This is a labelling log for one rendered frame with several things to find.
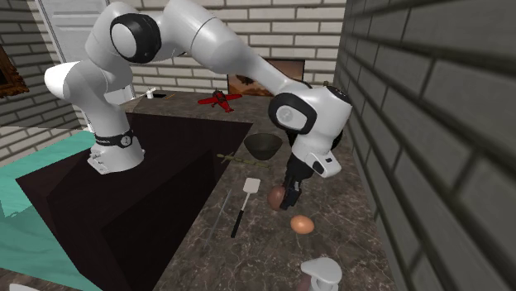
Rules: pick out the dark grey bowl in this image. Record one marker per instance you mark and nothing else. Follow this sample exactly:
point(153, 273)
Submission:
point(263, 146)

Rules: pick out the green plant stalk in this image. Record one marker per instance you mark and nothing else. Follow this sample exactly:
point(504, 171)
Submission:
point(242, 161)

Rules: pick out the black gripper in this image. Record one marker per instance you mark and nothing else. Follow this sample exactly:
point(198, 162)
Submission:
point(298, 169)

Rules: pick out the dark robot stand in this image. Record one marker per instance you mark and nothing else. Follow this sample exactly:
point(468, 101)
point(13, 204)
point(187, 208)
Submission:
point(133, 209)

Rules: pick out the teal rug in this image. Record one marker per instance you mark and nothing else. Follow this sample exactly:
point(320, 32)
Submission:
point(24, 246)

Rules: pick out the grey door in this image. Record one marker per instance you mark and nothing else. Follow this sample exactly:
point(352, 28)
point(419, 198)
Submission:
point(68, 28)

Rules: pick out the orange brown egg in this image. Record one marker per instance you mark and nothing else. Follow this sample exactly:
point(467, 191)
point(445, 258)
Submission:
point(302, 224)

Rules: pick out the red toy airplane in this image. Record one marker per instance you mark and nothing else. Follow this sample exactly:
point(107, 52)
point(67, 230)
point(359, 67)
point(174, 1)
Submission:
point(219, 100)

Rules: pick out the orange brown wall picture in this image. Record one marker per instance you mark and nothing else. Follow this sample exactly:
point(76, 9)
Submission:
point(242, 85)

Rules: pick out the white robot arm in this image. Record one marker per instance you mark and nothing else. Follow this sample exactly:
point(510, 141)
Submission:
point(225, 48)

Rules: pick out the thin grey metal rod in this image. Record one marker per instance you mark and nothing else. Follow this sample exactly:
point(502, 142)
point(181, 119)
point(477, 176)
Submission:
point(217, 219)

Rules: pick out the dark framed wall picture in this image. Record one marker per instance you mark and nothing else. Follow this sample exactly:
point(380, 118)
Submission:
point(10, 78)

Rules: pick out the dark brown egg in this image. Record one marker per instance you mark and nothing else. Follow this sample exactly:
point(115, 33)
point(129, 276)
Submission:
point(275, 197)

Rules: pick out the small white object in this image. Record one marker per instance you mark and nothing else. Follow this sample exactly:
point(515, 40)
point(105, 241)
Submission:
point(150, 93)

